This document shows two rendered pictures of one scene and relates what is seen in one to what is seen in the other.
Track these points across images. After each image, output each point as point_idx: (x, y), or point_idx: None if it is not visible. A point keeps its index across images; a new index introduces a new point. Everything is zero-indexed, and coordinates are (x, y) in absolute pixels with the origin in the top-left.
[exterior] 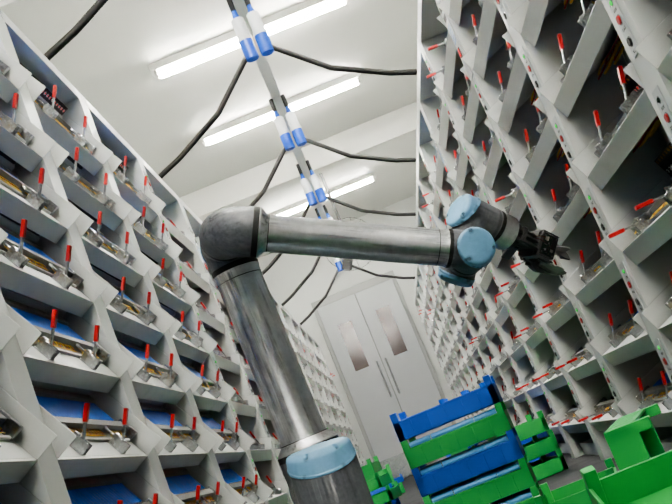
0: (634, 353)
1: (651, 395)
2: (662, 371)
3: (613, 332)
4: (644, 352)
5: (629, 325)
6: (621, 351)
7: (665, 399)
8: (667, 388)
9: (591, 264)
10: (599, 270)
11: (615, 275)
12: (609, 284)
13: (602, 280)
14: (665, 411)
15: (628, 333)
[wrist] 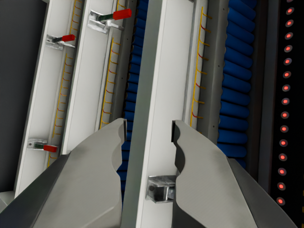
0: (69, 99)
1: (75, 21)
2: (54, 152)
3: (105, 20)
4: (61, 144)
5: (122, 37)
6: (78, 50)
7: (34, 142)
8: (68, 87)
9: None
10: (192, 23)
11: (124, 225)
12: (132, 138)
13: (140, 124)
14: (28, 131)
15: (106, 50)
